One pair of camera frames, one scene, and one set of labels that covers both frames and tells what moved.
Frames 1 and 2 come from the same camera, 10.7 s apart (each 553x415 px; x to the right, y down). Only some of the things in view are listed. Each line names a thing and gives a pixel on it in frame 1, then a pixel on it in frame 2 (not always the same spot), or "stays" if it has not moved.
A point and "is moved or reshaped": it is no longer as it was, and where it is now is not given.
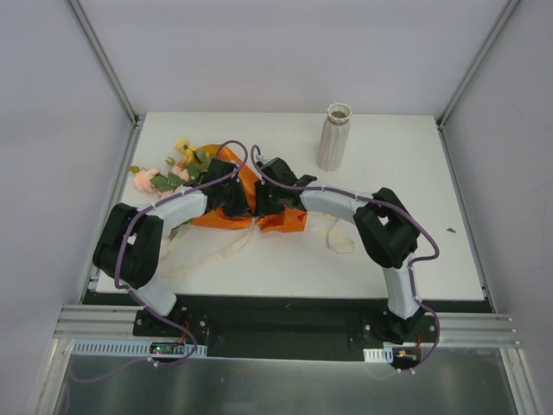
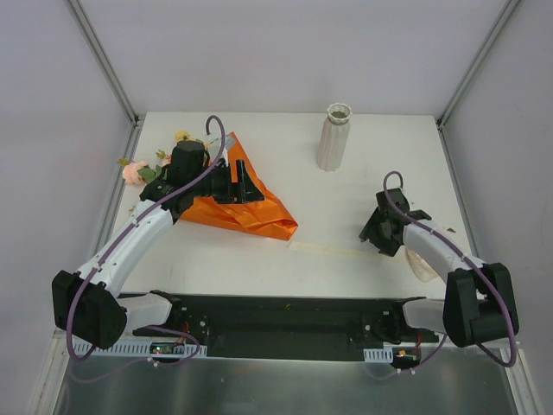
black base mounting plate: x=293 y=328 stays
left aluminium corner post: x=104 y=59 stays
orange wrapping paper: x=279 y=220 is moved or reshaped
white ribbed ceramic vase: x=333 y=137 stays
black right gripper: x=268 y=203 to x=376 y=235
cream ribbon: x=340 y=241 to x=421 y=270
